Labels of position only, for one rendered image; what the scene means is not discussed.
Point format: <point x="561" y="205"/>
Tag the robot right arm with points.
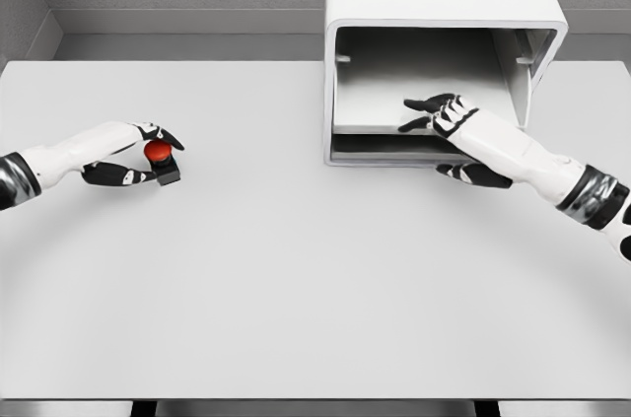
<point x="567" y="180"/>

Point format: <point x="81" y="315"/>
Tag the red button load switch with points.
<point x="161" y="160"/>

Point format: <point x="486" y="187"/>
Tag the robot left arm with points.
<point x="39" y="160"/>

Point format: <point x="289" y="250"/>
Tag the white tabletop storage cabinet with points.
<point x="434" y="3"/>

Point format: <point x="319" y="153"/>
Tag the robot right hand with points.
<point x="472" y="136"/>

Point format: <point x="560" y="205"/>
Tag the white cabinet drawer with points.
<point x="394" y="141"/>

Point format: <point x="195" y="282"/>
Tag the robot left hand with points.
<point x="109" y="137"/>

